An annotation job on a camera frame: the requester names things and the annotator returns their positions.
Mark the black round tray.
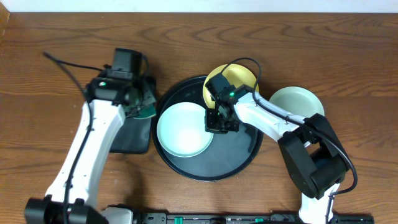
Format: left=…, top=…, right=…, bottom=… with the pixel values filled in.
left=152, top=76, right=263, bottom=182

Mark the black rectangular tray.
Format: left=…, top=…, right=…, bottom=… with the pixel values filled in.
left=110, top=117, right=153, bottom=154

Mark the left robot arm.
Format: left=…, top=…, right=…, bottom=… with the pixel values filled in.
left=24, top=72, right=155, bottom=224

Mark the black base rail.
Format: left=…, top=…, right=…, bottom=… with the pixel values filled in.
left=132, top=212, right=375, bottom=224

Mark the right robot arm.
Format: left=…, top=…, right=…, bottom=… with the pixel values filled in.
left=204, top=83, right=353, bottom=223

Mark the yellow plate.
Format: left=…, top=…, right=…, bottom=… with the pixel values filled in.
left=203, top=63, right=256, bottom=109

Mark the light green plate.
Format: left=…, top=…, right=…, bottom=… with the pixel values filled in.
left=269, top=86, right=325, bottom=118
left=156, top=102, right=213, bottom=157

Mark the green yellow sponge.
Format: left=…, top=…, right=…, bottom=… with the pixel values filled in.
left=133, top=104, right=156, bottom=119

